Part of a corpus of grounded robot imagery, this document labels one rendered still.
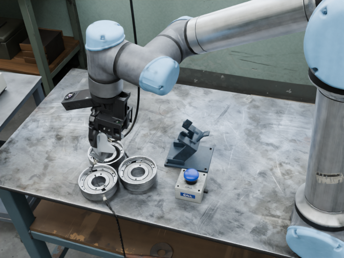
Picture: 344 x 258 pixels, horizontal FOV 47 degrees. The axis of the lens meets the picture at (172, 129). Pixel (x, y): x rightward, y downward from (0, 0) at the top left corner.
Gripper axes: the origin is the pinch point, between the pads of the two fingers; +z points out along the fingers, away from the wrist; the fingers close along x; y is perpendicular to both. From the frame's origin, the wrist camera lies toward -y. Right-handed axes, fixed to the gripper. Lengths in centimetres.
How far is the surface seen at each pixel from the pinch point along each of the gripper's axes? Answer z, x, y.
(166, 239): 35.7, 1.2, 20.9
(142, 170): 10.1, 4.8, 10.3
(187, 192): 6.1, -0.5, 24.6
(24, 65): 87, 117, -114
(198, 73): 90, 162, -5
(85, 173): 10.8, -2.0, -4.0
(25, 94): 34, 41, -55
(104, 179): 11.5, -1.4, 1.4
